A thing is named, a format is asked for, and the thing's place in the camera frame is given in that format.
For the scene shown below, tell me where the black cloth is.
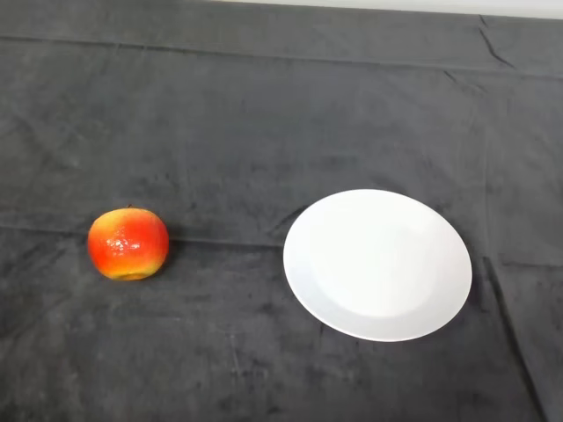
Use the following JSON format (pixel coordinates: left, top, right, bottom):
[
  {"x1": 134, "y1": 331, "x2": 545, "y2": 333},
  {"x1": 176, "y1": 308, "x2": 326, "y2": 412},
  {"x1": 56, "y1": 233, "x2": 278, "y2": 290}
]
[{"x1": 0, "y1": 0, "x2": 563, "y2": 422}]

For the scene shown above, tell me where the white round plate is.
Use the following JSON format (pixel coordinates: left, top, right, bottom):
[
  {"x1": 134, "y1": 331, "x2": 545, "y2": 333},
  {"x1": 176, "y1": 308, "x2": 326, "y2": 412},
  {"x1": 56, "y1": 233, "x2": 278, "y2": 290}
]
[{"x1": 282, "y1": 188, "x2": 473, "y2": 343}]

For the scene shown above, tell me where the red yellow apple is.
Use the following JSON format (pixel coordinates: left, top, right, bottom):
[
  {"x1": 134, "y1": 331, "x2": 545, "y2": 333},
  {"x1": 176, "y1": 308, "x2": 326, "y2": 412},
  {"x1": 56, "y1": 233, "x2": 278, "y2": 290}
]
[{"x1": 87, "y1": 204, "x2": 171, "y2": 281}]

